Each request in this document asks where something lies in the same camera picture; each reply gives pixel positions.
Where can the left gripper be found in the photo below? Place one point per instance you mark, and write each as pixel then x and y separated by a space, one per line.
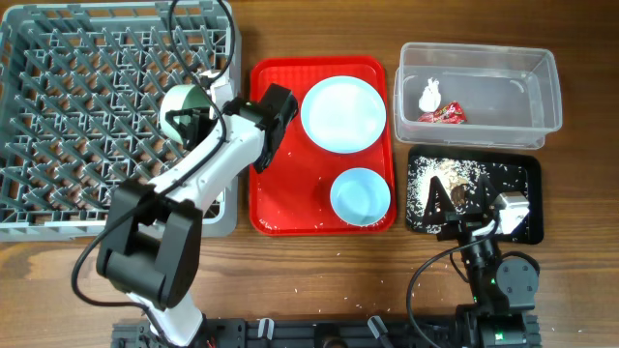
pixel 200 119

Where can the red snack wrapper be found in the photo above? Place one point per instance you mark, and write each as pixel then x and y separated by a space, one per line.
pixel 451 113

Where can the grey dishwasher rack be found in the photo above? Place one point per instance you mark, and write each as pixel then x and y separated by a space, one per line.
pixel 81 91

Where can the red plastic tray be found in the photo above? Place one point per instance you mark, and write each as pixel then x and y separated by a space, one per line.
pixel 291 196

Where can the clear plastic bin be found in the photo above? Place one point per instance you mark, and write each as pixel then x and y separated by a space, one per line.
pixel 510 96

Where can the green bowl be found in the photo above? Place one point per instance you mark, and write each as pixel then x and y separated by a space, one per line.
pixel 177 98

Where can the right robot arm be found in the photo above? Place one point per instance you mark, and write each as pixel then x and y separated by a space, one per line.
pixel 501 283

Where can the light blue plate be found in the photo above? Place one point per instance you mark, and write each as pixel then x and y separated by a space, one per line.
pixel 343 114

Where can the black plastic tray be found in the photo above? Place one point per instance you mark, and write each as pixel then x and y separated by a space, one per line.
pixel 531 230

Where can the light blue bowl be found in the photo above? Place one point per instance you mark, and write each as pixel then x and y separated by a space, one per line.
pixel 360 197

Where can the food scraps and rice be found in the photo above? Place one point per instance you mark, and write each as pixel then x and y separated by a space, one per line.
pixel 460 178

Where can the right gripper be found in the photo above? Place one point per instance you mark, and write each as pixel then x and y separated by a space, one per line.
pixel 461 223

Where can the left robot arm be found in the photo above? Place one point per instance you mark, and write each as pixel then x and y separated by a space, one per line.
pixel 151 241

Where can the white napkin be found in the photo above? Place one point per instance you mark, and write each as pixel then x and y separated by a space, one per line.
pixel 431 97

